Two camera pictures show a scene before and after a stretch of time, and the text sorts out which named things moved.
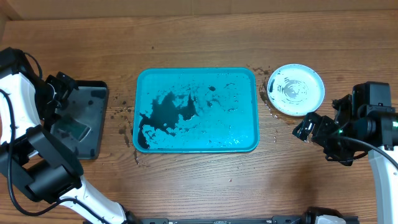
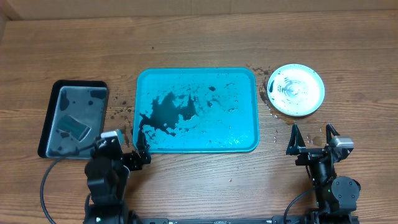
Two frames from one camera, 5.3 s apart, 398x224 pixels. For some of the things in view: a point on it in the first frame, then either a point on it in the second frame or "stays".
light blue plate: [296, 89] stays
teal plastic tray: [196, 109] stays
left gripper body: [52, 92] → [130, 161]
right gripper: [319, 139] → [296, 146]
